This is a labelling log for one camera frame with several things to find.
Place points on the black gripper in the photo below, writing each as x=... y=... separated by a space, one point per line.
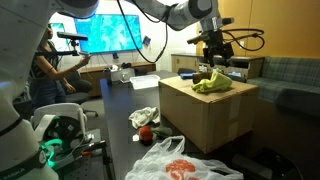
x=218 y=45

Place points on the black round speaker device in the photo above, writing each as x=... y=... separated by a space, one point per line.
x=283 y=166

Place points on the black office chair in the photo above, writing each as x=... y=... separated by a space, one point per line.
x=78 y=91

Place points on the wooden cabinet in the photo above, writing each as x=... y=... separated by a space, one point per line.
x=185 y=63

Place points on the white VR headset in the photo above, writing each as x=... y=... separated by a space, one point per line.
x=60 y=126

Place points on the person in dark clothes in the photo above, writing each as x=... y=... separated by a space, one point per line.
x=45 y=83

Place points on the black stereo camera bar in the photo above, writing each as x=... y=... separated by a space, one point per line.
x=71 y=36

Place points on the low wooden sideboard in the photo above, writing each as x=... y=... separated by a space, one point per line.
x=96 y=75

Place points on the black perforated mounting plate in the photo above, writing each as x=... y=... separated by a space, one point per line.
x=83 y=166

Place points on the red plush fruit green leaf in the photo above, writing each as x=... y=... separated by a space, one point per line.
x=145 y=133

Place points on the white crumpled cloth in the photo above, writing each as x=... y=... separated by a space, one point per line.
x=143 y=116

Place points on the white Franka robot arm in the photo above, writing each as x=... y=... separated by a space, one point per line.
x=20 y=66

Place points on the grey tablet lit screen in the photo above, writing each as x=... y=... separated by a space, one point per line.
x=236 y=75

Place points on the large cardboard box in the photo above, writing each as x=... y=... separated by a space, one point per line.
x=200 y=116

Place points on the grey plaid sofa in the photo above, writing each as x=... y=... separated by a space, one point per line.
x=286 y=83

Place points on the clear plastic container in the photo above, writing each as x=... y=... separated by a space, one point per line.
x=145 y=81

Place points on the yellow green cloth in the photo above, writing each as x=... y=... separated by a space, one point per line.
x=213 y=84

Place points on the white plastic bag orange print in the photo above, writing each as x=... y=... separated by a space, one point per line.
x=180 y=165

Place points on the large wall screen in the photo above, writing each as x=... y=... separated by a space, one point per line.
x=108 y=33

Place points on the grey box device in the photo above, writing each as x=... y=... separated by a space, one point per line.
x=121 y=75

